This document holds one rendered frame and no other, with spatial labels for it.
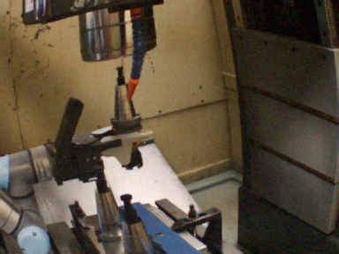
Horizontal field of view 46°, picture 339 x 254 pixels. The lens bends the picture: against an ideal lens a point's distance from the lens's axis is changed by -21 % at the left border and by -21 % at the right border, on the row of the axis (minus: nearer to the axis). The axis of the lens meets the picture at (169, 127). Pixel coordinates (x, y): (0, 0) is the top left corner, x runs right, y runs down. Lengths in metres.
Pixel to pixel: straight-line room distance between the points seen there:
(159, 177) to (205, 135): 0.37
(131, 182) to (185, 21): 0.74
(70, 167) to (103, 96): 1.10
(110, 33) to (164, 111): 1.31
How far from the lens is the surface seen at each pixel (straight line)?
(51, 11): 0.60
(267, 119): 1.32
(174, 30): 2.13
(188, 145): 2.25
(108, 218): 0.68
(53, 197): 1.93
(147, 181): 2.00
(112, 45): 0.88
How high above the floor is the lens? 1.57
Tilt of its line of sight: 18 degrees down
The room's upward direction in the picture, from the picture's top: 7 degrees counter-clockwise
